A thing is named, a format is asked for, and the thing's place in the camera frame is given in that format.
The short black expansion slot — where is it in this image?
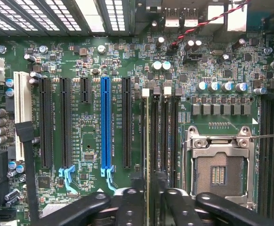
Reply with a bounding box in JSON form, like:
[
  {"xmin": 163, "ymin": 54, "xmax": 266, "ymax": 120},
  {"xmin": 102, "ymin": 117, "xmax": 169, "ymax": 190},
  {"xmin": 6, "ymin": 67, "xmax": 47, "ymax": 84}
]
[{"xmin": 80, "ymin": 77, "xmax": 92, "ymax": 105}]

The green RAM stick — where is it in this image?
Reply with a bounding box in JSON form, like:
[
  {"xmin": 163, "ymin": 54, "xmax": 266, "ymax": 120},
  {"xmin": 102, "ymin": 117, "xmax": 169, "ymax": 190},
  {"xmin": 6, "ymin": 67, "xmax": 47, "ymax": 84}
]
[{"xmin": 144, "ymin": 97, "xmax": 151, "ymax": 226}]

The long black expansion slot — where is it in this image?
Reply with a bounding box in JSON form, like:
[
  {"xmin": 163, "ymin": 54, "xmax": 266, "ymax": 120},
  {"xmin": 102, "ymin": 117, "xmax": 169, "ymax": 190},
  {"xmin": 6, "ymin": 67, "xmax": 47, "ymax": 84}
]
[
  {"xmin": 39, "ymin": 77, "xmax": 54, "ymax": 169},
  {"xmin": 121, "ymin": 77, "xmax": 132, "ymax": 169},
  {"xmin": 59, "ymin": 77, "xmax": 73, "ymax": 169}
]

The thin metal locking lever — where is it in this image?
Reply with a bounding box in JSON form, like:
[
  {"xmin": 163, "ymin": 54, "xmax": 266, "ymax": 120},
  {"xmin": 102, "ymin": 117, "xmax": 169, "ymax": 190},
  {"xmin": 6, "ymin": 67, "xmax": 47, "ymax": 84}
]
[{"xmin": 249, "ymin": 132, "xmax": 274, "ymax": 142}]

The metal CPU socket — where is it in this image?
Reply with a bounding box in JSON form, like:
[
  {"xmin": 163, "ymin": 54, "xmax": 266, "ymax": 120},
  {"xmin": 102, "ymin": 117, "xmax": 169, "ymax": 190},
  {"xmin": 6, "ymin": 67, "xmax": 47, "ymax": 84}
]
[{"xmin": 183, "ymin": 125, "xmax": 257, "ymax": 206}]

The blue expansion slot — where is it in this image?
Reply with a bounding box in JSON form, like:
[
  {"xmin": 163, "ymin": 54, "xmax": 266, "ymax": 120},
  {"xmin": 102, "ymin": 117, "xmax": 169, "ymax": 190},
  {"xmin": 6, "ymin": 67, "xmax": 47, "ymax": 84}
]
[{"xmin": 100, "ymin": 76, "xmax": 112, "ymax": 169}]

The white PCI expansion slot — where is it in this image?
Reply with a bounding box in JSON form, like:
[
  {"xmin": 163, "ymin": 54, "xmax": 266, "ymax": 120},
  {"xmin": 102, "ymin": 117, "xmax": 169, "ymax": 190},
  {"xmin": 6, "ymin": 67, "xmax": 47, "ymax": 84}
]
[{"xmin": 13, "ymin": 71, "xmax": 33, "ymax": 161}]

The silver USB port block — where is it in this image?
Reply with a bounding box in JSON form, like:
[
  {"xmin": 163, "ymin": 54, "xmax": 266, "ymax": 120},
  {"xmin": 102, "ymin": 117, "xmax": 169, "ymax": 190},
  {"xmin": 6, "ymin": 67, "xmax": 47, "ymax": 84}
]
[{"xmin": 163, "ymin": 7, "xmax": 201, "ymax": 28}]

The black flat data wire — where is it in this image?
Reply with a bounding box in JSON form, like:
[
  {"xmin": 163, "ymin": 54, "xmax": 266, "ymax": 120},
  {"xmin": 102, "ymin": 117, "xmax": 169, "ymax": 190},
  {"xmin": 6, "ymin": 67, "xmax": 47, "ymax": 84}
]
[{"xmin": 15, "ymin": 121, "xmax": 40, "ymax": 226}]

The silver rear port block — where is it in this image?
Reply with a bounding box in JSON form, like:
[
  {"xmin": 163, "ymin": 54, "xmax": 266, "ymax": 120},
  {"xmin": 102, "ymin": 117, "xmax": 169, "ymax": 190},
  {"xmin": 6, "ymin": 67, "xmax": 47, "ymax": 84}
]
[{"xmin": 226, "ymin": 4, "xmax": 248, "ymax": 32}]

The light blue slot latch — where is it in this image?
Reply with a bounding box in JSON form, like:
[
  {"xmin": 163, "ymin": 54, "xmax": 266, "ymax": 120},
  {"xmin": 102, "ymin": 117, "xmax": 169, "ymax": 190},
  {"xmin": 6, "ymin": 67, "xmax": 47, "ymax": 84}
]
[
  {"xmin": 100, "ymin": 164, "xmax": 117, "ymax": 194},
  {"xmin": 58, "ymin": 164, "xmax": 76, "ymax": 196}
]

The red black twisted wire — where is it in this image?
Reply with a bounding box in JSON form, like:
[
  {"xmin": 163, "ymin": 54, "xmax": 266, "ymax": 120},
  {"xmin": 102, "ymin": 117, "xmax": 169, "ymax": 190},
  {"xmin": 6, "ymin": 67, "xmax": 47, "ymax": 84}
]
[{"xmin": 170, "ymin": 0, "xmax": 252, "ymax": 47}]

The green motherboard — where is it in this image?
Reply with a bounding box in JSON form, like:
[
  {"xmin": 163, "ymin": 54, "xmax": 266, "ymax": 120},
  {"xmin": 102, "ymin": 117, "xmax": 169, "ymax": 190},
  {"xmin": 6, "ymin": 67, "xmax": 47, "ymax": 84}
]
[{"xmin": 0, "ymin": 35, "xmax": 274, "ymax": 226}]

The metal PC case frame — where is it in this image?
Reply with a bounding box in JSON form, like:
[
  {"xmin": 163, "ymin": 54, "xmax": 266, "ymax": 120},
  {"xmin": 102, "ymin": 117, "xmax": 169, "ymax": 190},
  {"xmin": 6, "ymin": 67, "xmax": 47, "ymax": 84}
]
[{"xmin": 0, "ymin": 0, "xmax": 274, "ymax": 37}]

